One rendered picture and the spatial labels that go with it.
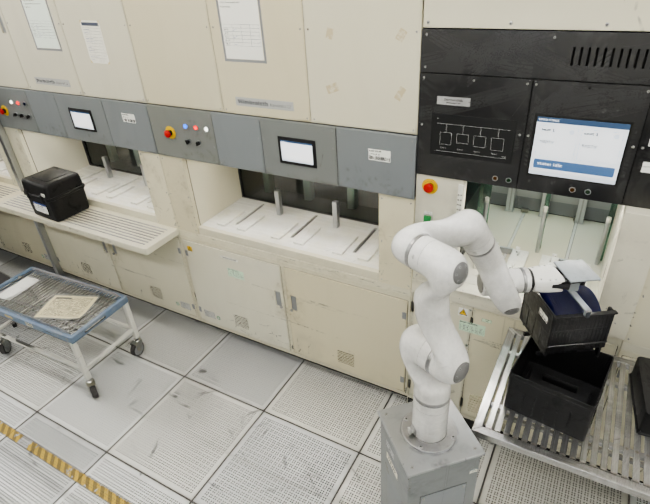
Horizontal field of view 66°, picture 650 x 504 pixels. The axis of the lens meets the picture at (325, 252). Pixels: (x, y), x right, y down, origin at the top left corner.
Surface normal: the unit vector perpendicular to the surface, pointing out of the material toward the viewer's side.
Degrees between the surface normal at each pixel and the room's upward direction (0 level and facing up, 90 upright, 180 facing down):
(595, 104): 90
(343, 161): 90
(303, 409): 0
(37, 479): 0
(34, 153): 90
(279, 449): 0
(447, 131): 90
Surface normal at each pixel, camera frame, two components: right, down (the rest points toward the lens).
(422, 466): -0.06, -0.85
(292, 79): -0.49, 0.49
